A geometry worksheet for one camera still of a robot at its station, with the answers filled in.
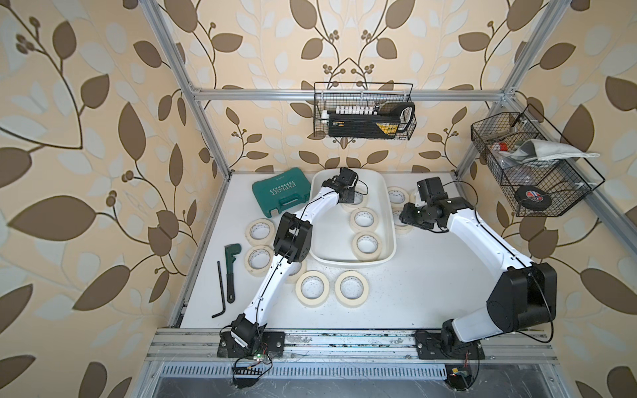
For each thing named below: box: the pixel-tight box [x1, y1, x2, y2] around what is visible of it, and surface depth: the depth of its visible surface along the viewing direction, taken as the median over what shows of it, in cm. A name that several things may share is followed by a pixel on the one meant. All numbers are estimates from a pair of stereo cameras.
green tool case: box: [252, 167, 312, 219], surface depth 111 cm
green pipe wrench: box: [224, 242, 243, 304], surface depth 93 cm
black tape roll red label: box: [514, 185, 554, 212], surface depth 72 cm
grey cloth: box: [497, 138, 601, 163], surface depth 64 cm
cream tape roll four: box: [284, 258, 307, 285], surface depth 87 cm
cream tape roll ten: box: [350, 207, 379, 232], surface depth 101 cm
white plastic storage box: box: [311, 167, 398, 267], surface depth 100 cm
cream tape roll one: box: [334, 270, 370, 307], surface depth 84 cm
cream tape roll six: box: [340, 194, 370, 213], surface depth 107 cm
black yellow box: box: [327, 106, 402, 139], surface depth 86 cm
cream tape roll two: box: [351, 231, 383, 263], surface depth 96 cm
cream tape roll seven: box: [295, 270, 331, 308], surface depth 84 cm
